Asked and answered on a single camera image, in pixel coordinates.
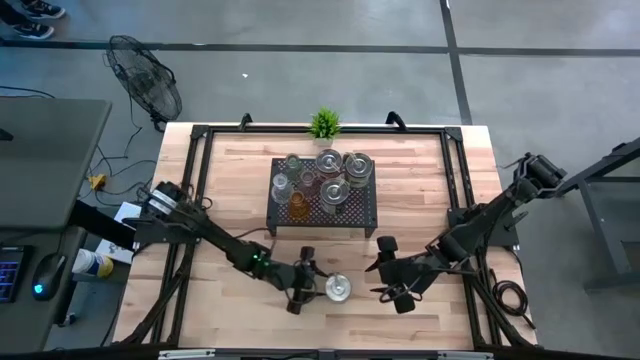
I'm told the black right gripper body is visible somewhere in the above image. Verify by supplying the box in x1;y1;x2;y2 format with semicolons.
377;235;441;315

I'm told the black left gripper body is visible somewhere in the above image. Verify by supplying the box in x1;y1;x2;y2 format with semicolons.
269;245;317;315

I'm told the amber glass candlestick holder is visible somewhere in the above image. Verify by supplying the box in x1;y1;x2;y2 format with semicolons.
288;190;311;222

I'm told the clear glass candlestick holder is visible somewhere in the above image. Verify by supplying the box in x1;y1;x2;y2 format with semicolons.
269;173;295;206

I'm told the pink glass candlestick holder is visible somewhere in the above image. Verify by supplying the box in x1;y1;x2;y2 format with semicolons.
298;169;318;195

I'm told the green glass candlestick holder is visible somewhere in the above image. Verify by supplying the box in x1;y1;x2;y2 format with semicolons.
283;153;304;179

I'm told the black perforated metal riser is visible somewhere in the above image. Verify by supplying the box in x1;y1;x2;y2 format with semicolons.
265;157;379;238

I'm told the small green potted plant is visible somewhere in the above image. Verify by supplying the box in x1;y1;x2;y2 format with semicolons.
308;106;343;148

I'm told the white paper sheet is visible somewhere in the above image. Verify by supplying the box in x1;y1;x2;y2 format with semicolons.
93;200;144;265

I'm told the white canister yellow lid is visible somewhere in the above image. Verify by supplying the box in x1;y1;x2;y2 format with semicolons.
71;248;115;279

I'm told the black computer mouse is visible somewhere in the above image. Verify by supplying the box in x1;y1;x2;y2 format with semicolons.
31;252;69;302

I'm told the black floor fan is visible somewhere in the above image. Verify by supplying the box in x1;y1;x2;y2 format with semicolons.
103;34;184;132

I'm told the dark grey desk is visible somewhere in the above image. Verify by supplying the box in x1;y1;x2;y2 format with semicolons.
0;227;87;354

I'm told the light grey desk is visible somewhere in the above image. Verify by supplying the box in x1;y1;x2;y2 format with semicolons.
0;97;112;231

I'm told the black backlit keyboard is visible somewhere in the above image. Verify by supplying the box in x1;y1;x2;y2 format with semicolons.
0;244;29;305

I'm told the person's shoe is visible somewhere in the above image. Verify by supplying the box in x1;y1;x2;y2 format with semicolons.
20;0;67;20
10;22;55;41

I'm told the coiled black cable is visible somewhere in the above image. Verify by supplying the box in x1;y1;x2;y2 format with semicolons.
487;267;537;331

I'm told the black aluminium table frame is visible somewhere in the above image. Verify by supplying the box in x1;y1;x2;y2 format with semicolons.
112;110;540;351

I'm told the black metal table frame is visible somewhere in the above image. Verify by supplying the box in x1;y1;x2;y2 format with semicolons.
554;137;640;291

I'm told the black rail with silver brackets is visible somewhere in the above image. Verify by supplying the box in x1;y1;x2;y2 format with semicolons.
0;344;640;360

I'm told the black fan power cable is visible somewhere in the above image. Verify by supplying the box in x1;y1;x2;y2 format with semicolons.
122;93;145;157

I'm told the thin black floor cable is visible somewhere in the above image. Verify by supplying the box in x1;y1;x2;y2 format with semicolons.
0;84;56;100

